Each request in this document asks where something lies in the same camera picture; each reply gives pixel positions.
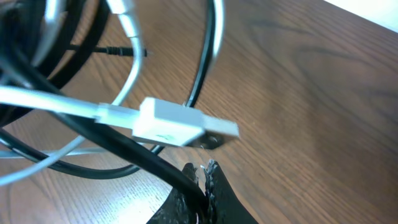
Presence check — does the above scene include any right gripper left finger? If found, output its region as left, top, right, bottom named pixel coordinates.
left=146, top=162, right=206, bottom=224

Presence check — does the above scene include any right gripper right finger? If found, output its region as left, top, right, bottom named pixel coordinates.
left=203, top=159, right=257, bottom=224

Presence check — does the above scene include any white cable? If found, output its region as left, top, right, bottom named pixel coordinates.
left=0, top=0, right=240, bottom=187

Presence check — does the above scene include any black cable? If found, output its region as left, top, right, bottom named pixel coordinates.
left=0, top=0, right=218, bottom=215

